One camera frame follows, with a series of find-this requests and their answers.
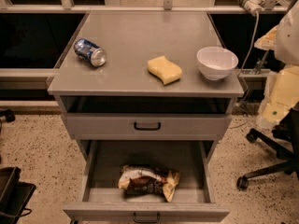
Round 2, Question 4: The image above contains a brown chip bag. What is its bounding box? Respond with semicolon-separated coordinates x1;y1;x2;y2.
118;165;180;203

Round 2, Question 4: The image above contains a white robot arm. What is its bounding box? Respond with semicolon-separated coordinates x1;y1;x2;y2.
254;1;299;124

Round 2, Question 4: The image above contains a grey drawer cabinet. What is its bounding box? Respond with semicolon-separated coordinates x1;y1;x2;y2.
46;10;245;224

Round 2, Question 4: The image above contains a closed grey top drawer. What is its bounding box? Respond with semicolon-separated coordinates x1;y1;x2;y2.
62;113;232;141

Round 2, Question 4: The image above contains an open grey middle drawer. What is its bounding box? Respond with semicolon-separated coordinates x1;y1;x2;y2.
64;141;229;224

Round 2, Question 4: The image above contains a yellow sponge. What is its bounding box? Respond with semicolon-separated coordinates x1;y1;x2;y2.
148;56;182;85

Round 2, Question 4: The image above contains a blue soda can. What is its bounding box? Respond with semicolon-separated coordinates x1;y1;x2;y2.
73;38;107;67

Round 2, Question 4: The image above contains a white bowl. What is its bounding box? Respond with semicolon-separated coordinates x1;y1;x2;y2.
196;47;238;80

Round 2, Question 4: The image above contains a black office chair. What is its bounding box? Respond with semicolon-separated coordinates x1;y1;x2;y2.
236;102;299;191

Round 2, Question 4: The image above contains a black caster wheel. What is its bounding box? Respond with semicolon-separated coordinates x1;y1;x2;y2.
0;109;15;122

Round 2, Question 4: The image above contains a white power strip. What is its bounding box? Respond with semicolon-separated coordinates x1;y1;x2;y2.
236;0;263;16

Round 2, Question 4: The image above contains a black bin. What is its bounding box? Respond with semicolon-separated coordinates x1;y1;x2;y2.
0;167;36;224

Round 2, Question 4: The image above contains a grey cable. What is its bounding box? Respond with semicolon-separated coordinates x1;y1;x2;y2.
228;10;261;130

